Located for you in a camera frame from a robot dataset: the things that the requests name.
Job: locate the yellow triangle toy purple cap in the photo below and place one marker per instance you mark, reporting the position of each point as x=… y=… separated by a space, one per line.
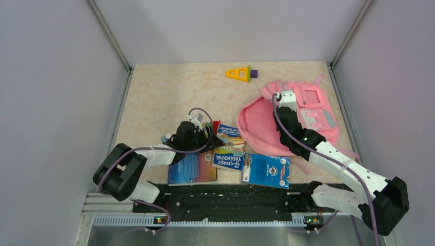
x=243 y=74

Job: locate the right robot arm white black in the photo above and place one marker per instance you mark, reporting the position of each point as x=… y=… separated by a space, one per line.
x=379 y=202

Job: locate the red 156-storey treehouse book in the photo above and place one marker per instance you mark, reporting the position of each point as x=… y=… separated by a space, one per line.
x=212 y=125

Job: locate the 91-storey treehouse blue book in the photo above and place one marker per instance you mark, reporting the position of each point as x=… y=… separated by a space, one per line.
x=230 y=156

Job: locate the light blue paperback book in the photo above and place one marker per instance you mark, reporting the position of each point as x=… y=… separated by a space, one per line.
x=267 y=171

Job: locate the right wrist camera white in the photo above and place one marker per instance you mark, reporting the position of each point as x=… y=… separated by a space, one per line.
x=287 y=99

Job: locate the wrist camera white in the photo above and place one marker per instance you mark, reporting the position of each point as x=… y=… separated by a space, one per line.
x=196 y=120
x=287 y=99

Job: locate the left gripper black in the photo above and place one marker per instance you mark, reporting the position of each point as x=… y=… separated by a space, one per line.
x=215 y=142

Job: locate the dark blue sunset book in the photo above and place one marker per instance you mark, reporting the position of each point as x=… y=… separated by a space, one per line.
x=193 y=169

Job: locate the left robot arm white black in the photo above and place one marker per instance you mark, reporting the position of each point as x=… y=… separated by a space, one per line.
x=119 y=174

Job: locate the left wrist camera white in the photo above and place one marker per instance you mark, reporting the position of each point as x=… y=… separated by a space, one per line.
x=196 y=120

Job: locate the pink student backpack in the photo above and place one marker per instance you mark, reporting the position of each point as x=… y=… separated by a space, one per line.
x=265 y=127

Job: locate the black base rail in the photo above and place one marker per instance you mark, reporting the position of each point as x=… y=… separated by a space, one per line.
x=234 y=203

